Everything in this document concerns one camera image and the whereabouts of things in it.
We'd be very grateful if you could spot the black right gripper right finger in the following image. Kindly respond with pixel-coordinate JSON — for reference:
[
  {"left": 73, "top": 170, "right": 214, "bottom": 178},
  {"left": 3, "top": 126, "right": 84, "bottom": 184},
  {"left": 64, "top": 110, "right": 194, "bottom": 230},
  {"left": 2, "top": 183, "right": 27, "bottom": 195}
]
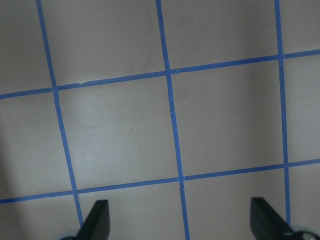
[{"left": 250, "top": 197, "right": 300, "bottom": 240}]

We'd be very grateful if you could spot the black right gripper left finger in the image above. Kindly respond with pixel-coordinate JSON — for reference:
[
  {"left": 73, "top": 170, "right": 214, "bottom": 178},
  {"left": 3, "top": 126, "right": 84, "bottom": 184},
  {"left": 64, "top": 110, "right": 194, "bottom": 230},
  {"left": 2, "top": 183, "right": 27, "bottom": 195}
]
[{"left": 75, "top": 200, "right": 110, "bottom": 240}]

